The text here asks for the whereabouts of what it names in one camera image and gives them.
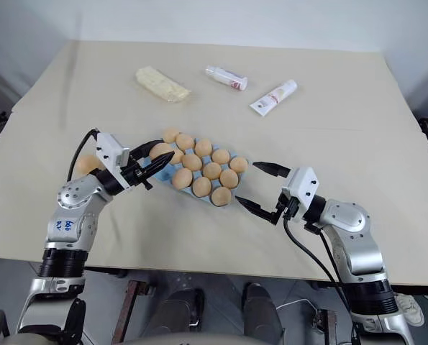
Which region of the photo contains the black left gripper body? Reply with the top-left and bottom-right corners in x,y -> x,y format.
120,160 -> 154,192

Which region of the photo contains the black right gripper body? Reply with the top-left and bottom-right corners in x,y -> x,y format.
270,193 -> 301,226

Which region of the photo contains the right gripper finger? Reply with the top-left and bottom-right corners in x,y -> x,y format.
252,161 -> 293,179
236,196 -> 276,224

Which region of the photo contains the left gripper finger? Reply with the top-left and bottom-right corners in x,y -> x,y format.
137,151 -> 175,179
128,140 -> 161,161

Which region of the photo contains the brown egg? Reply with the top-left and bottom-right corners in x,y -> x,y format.
229,156 -> 250,174
181,153 -> 204,172
192,176 -> 213,198
176,132 -> 196,151
76,155 -> 104,175
162,127 -> 181,144
211,186 -> 233,208
202,162 -> 223,181
219,169 -> 240,189
211,148 -> 231,166
149,142 -> 176,163
193,138 -> 213,158
168,148 -> 185,166
172,168 -> 193,190

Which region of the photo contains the blue egg carton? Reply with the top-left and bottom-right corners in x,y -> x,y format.
151,134 -> 252,208

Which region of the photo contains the pale yellow wrapped bread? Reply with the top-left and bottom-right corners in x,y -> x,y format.
135,65 -> 193,104

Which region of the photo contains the white squeeze tube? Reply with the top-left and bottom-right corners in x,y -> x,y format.
249,79 -> 299,118

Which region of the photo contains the dark rounded shape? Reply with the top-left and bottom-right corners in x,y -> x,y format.
242,282 -> 283,341
155,286 -> 205,341

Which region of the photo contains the white plastic bottle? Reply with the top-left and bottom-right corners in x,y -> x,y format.
204,64 -> 250,91

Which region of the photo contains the rusty brown table leg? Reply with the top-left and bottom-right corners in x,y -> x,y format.
316,308 -> 340,345
111,279 -> 145,345

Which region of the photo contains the white sneaker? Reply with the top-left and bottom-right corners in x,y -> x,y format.
395,292 -> 426,327

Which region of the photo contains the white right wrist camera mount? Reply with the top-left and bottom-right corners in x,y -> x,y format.
281,165 -> 321,217

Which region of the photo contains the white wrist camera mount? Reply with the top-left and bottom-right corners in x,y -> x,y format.
281,165 -> 321,217
95,132 -> 132,188

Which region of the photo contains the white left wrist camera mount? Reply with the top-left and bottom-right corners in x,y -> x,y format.
95,132 -> 132,188

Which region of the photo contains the long black right arm cable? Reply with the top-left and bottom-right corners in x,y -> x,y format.
283,214 -> 360,326

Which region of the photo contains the short black right arm cable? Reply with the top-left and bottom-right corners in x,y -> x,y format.
319,231 -> 346,287

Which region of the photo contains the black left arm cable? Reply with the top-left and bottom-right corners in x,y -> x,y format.
66,126 -> 101,182

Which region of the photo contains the white floor cable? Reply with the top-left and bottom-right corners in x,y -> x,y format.
275,297 -> 319,314

